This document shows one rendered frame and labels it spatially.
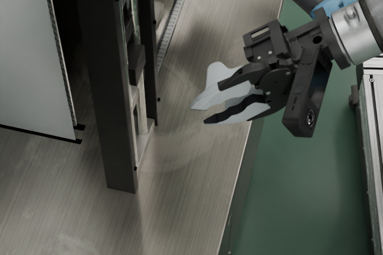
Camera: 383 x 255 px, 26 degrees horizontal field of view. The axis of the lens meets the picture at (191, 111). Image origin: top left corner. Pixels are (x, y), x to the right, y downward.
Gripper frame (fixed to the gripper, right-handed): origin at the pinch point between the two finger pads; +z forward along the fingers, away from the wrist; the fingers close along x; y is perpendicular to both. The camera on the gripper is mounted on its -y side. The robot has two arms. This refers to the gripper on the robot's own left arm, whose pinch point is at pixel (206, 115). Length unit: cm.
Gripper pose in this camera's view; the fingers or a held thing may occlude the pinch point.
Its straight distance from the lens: 111.5
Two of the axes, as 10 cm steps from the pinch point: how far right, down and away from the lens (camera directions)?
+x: -4.7, -4.9, -7.4
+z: -8.7, 4.0, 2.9
